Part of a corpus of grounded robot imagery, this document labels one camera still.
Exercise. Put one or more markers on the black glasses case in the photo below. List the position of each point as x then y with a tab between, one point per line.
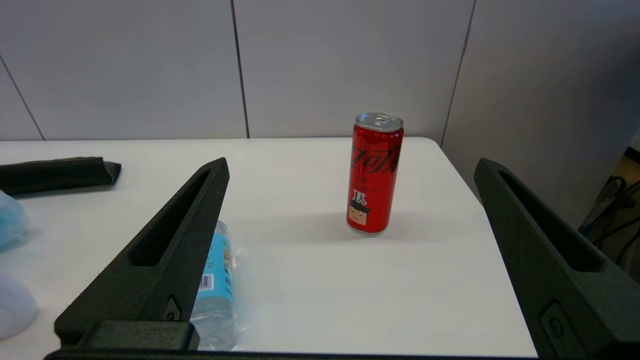
55	175

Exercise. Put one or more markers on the light blue bath loofah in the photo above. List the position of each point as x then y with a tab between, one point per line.
10	220

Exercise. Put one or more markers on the white bottle with clear cap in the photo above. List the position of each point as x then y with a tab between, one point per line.
15	307

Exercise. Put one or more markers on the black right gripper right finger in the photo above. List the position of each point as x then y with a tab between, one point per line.
575	300

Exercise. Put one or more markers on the water bottle with blue label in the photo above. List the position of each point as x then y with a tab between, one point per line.
219	280

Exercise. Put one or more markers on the red cola can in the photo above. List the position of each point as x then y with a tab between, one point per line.
375	175

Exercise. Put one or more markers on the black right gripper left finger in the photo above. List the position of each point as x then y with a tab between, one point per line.
150	290

